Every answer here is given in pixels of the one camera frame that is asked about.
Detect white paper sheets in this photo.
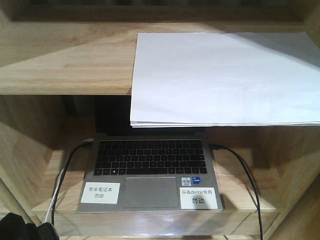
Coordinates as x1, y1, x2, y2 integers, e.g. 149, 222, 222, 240
130, 32, 320, 128

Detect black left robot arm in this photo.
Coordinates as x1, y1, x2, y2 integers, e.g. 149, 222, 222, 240
0, 212, 60, 240

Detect silver laptop black keyboard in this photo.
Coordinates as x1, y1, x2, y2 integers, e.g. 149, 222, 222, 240
78, 95, 223, 213

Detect white right laptop label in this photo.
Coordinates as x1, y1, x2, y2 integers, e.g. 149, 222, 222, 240
179, 187, 218, 210

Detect white laptop label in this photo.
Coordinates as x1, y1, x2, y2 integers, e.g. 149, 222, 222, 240
80, 182, 121, 204
179, 187, 218, 210

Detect white left laptop label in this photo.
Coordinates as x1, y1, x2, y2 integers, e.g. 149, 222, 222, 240
80, 182, 121, 204

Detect wooden shelf unit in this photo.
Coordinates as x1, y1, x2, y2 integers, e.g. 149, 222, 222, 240
0, 0, 320, 240

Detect black right laptop cable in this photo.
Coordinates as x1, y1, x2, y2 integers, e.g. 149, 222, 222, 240
209, 143, 263, 240

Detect black laptop cable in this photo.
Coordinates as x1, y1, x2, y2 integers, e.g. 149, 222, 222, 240
51, 138, 95, 227
209, 143, 263, 240

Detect black left laptop cable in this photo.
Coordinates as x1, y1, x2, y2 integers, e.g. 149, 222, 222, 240
51, 138, 95, 227

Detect white thin cable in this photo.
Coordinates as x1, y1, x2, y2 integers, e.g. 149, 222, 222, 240
43, 169, 63, 225

